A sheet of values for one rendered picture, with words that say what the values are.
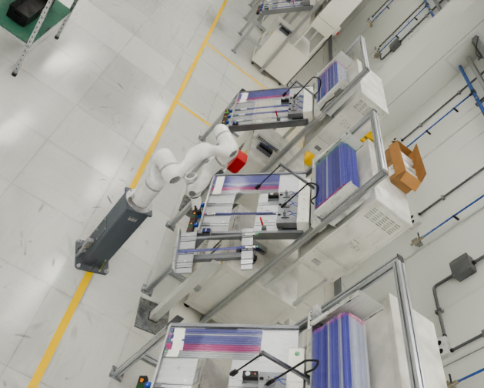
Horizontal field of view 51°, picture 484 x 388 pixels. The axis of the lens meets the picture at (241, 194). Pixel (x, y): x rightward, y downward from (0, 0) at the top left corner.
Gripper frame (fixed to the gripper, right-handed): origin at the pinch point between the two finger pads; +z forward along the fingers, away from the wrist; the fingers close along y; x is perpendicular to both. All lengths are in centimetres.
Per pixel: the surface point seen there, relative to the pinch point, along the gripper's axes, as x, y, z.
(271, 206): 50, -8, 2
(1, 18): -167, -115, -113
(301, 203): 72, 0, -6
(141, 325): -41, 53, 58
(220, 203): 13.2, -12.1, 2.2
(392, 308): 119, 105, -24
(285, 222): 62, 17, -3
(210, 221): 9.2, 7.3, 2.5
